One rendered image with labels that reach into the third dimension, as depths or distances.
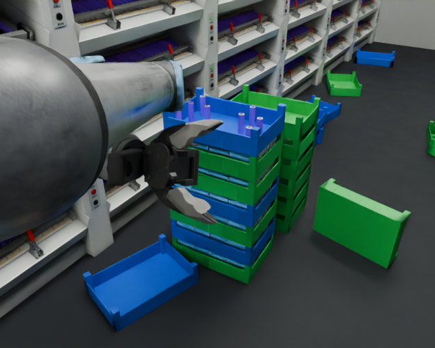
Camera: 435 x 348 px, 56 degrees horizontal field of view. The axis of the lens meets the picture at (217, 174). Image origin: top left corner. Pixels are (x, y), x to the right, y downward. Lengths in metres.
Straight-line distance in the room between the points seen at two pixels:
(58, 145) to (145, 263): 1.25
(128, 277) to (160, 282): 0.11
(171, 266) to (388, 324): 0.70
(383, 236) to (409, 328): 0.29
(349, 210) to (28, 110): 1.34
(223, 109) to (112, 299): 0.69
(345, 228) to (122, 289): 0.80
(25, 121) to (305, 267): 1.31
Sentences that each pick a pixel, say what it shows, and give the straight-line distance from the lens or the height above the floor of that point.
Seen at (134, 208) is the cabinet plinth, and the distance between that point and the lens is 1.66.
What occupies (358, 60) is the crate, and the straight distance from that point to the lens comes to 3.68.
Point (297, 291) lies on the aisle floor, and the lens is 1.39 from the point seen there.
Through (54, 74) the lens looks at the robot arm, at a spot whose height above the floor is 0.94.
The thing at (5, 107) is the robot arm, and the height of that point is 0.94.
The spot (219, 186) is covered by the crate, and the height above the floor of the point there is 0.35.
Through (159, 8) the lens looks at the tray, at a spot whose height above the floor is 0.75.
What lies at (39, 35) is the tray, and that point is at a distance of 1.20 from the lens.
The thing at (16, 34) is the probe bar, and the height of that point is 0.77.
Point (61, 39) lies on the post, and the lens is 1.21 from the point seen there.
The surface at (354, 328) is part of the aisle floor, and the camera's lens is 1.34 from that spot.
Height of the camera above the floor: 1.02
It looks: 32 degrees down
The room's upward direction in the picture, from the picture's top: straight up
